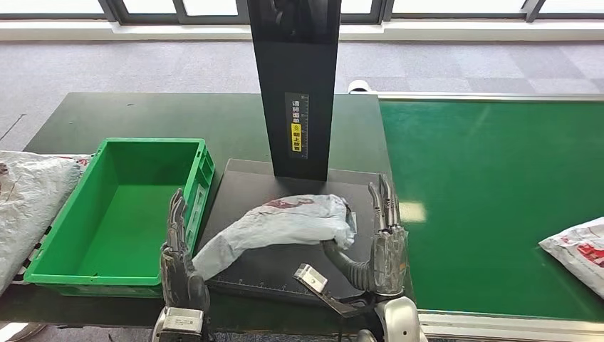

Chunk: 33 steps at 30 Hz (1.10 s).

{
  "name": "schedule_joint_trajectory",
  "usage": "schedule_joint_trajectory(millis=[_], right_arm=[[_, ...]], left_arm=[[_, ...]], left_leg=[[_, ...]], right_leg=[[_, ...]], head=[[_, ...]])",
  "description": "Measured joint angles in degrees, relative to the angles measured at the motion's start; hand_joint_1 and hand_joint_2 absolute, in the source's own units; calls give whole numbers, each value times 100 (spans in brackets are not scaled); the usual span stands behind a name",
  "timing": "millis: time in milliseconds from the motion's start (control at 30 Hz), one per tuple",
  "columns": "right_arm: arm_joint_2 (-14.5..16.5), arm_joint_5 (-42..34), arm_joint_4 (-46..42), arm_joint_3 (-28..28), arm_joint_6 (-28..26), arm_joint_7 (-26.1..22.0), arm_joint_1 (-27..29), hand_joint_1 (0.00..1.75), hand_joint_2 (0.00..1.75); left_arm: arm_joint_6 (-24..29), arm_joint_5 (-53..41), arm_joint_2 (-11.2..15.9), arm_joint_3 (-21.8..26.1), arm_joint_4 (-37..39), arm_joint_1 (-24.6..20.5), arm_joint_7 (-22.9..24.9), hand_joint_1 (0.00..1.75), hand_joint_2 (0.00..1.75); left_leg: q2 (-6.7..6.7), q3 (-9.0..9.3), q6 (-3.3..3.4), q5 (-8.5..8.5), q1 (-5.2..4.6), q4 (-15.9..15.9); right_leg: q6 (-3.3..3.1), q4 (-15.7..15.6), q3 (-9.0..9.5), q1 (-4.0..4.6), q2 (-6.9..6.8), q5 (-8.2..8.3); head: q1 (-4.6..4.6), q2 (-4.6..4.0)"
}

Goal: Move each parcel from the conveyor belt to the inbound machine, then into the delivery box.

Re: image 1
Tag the dark window frame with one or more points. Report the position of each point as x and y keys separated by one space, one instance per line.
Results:
x=212 y=12

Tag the wide grey red-printed parcel bag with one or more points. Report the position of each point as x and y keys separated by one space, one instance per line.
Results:
x=578 y=250

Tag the green conveyor belt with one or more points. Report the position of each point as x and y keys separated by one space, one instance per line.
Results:
x=472 y=160

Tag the large grey parcel bag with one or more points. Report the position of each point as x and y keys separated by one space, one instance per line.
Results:
x=28 y=207

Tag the long slim grey parcel bag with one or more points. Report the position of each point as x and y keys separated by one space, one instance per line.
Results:
x=283 y=222

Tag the green plastic crate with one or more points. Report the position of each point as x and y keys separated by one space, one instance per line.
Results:
x=118 y=222

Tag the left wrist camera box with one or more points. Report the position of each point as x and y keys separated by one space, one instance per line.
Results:
x=181 y=325

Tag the black inbound scanner machine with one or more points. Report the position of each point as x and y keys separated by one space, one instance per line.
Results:
x=295 y=71

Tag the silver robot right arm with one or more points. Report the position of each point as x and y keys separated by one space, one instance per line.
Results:
x=401 y=321

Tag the yellow black scanner label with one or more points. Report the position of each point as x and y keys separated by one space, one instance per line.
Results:
x=296 y=137

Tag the dark green table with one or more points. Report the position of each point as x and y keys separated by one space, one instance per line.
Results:
x=141 y=118

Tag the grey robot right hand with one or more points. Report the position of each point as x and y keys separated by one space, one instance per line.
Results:
x=389 y=259

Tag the aluminium conveyor frame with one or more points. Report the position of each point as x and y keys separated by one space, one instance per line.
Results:
x=472 y=328

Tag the white window sill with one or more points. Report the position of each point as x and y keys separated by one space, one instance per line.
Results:
x=141 y=30

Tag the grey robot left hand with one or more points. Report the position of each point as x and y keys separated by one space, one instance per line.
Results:
x=181 y=288

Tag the round grey floor object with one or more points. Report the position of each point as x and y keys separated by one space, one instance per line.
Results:
x=21 y=333

